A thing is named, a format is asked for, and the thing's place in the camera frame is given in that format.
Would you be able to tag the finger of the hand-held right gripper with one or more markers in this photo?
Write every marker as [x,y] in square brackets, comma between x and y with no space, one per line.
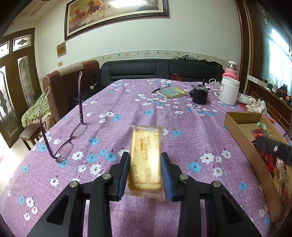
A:
[278,150]

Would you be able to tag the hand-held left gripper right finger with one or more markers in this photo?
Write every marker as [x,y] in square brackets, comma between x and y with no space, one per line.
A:
[167,180]

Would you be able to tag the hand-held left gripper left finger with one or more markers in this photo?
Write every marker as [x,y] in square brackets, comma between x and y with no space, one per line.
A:
[123,177]

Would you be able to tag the red cartoon girl snack packet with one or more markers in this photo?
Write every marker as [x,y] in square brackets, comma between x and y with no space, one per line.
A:
[269,163]

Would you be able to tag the pink cartoon snack packet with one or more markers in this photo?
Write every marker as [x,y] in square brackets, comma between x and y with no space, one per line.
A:
[281,173]

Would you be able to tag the clear green candy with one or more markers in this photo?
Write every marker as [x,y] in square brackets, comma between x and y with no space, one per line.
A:
[264,128]

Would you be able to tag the small dark red candy packet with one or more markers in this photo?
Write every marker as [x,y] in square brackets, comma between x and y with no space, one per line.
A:
[256,133]

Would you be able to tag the yellow biscuit packet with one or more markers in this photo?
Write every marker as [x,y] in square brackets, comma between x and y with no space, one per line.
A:
[144,159]

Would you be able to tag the cardboard box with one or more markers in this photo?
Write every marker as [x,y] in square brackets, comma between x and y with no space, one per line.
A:
[241,134]

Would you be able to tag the wooden sideboard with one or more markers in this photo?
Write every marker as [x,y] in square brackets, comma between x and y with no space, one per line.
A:
[271,107]

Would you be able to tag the purple floral tablecloth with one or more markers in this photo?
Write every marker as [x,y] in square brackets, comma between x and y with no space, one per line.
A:
[196,136]

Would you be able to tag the white cloth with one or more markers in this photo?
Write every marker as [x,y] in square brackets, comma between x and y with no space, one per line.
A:
[252,103]

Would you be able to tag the dark clutter pile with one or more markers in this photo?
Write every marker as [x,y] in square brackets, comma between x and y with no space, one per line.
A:
[281,91]

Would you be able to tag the purple eyeglasses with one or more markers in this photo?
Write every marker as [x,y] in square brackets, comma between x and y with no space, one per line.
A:
[68,145]

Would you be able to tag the white jar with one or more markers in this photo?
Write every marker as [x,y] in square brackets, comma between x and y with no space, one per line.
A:
[229,91]

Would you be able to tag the yellow green notebook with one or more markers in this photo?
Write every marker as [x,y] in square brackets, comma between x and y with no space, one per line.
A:
[173,92]

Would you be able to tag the clear plastic cup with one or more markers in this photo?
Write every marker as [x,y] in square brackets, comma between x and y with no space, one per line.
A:
[215,85]

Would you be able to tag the dark pen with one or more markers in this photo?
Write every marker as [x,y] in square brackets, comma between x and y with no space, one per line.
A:
[160,88]

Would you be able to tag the black cup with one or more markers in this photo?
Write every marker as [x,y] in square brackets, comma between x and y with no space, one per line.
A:
[200,94]

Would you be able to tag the pink sleeved bottle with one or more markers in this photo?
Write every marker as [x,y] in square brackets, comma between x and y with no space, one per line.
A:
[230,71]

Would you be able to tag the wooden stool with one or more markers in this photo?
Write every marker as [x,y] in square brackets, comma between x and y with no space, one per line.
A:
[29,136]

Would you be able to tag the red bag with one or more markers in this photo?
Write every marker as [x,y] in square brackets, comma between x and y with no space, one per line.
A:
[176,77]

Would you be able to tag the wooden framed window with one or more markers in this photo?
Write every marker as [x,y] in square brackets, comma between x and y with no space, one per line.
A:
[273,45]

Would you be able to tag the brown armchair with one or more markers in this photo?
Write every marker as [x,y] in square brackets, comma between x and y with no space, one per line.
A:
[66,86]

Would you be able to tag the black leather sofa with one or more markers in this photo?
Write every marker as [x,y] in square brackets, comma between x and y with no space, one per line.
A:
[136,70]

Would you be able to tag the green patterned blanket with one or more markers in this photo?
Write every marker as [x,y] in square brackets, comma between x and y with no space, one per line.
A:
[34,111]

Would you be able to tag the wooden glass door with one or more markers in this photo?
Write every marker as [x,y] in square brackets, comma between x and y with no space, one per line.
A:
[16,79]

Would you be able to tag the framed horse painting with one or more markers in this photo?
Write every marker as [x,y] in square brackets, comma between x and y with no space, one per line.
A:
[114,16]

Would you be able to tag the wall socket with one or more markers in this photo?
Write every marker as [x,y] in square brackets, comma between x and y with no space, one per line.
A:
[59,63]

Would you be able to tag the wall plaque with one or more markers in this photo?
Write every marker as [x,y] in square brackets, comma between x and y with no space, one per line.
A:
[61,49]

